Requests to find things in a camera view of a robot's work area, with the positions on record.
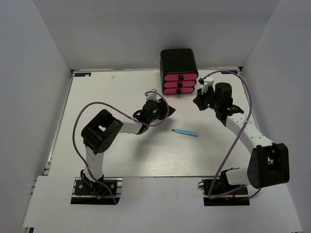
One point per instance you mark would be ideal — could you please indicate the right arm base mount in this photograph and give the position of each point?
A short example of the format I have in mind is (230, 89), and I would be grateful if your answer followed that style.
(230, 188)

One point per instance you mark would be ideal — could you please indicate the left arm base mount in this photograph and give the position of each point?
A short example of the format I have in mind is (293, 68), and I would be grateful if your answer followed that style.
(83, 195)

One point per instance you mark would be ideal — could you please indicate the pink bottom drawer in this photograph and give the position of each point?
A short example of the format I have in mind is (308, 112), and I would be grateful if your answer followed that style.
(178, 91)

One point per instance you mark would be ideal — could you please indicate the pink top drawer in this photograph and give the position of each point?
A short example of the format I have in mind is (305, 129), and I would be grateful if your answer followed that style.
(180, 77)

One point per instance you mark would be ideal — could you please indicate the blue label right corner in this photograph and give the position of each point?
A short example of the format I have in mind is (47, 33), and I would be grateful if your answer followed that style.
(229, 71)

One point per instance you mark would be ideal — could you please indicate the light blue marker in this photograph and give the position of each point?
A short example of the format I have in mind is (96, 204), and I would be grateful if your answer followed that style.
(184, 132)

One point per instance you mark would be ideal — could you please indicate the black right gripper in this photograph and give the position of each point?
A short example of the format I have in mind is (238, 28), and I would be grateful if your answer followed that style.
(199, 100)

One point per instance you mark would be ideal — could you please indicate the blue label corner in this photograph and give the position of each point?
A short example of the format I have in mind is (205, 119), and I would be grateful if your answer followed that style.
(88, 74)
(229, 71)

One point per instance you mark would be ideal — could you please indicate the black drawer cabinet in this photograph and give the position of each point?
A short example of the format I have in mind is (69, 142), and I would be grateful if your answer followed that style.
(176, 61)

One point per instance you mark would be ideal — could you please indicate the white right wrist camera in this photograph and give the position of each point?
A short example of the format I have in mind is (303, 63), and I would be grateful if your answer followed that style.
(205, 82)

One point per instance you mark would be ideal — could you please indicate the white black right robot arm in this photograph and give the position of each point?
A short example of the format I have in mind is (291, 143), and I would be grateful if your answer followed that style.
(269, 161)

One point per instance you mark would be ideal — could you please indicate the blue label left corner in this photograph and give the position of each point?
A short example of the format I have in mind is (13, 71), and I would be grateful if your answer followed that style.
(88, 74)

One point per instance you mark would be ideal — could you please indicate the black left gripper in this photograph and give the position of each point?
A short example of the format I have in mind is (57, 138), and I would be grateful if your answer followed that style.
(163, 106)

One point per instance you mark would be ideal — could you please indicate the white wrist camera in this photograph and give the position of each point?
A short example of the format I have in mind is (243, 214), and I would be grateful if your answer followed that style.
(151, 95)
(205, 82)

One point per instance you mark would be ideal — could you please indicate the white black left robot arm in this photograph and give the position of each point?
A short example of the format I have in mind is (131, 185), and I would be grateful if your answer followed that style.
(99, 134)

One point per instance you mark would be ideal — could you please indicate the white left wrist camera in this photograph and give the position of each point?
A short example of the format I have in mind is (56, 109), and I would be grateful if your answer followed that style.
(151, 95)

